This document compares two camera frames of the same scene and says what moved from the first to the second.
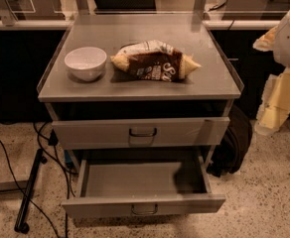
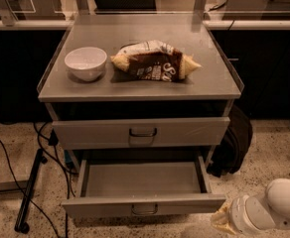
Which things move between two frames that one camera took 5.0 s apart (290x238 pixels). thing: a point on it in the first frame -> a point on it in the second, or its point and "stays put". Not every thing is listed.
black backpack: [228, 157] stays put
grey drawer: [124, 186] stays put
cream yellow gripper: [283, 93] -> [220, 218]
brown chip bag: [154, 60] stays put
